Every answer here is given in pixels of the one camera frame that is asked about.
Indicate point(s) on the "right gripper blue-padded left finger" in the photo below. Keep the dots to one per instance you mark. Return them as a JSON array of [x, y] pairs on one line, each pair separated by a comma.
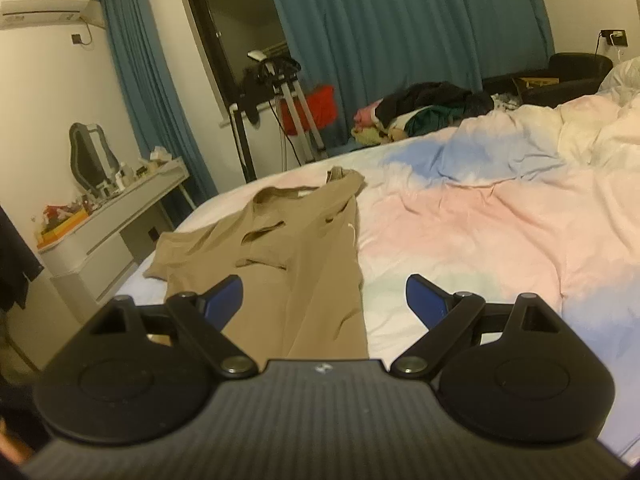
[[200, 319]]

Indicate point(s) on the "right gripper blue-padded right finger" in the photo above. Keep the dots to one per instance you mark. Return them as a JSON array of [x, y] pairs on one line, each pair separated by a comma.
[[449, 319]]

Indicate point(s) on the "tan printed t-shirt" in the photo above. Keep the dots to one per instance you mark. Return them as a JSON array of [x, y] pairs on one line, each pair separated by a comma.
[[295, 251]]

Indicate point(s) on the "pile of mixed clothes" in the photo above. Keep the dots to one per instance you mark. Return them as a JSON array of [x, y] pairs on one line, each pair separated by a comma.
[[417, 111]]

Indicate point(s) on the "white dressing table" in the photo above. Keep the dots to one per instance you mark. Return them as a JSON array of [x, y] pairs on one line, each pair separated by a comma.
[[90, 263]]

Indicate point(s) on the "pastel tie-dye duvet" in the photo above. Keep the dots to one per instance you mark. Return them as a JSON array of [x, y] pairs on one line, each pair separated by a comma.
[[537, 199]]

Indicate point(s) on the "tissue box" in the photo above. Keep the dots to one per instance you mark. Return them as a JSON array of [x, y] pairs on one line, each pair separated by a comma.
[[160, 156]]

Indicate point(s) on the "orange tray of cosmetics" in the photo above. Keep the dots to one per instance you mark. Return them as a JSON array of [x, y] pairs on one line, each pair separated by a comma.
[[57, 221]]

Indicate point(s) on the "blue curtain left panel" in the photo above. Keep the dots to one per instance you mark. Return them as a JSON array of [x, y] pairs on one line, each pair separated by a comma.
[[150, 96]]

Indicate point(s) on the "blue curtain panel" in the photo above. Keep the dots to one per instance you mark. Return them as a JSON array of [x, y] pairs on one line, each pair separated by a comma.
[[368, 49], [150, 96]]

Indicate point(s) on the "red bag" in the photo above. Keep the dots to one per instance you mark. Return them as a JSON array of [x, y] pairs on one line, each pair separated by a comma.
[[321, 103]]

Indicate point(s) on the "cardboard box on armchair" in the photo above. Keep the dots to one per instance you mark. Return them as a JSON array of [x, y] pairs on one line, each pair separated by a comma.
[[529, 84]]

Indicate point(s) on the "dark armchair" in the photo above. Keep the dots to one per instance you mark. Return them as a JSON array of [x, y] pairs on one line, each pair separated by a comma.
[[580, 74]]

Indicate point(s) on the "blue curtain right panel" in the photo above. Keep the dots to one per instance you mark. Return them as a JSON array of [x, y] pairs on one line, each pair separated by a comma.
[[368, 49]]

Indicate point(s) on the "dark window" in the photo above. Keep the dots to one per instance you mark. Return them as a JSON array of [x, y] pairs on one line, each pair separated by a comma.
[[230, 30]]

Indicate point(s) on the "wavy frame vanity mirror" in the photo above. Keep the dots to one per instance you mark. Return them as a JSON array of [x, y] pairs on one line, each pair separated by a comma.
[[91, 159]]

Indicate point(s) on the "silver tripod with camera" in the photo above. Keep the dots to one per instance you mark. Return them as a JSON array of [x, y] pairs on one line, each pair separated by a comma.
[[279, 73]]

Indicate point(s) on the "wall socket with charger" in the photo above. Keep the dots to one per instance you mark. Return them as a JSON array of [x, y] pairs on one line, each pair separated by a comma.
[[615, 37]]

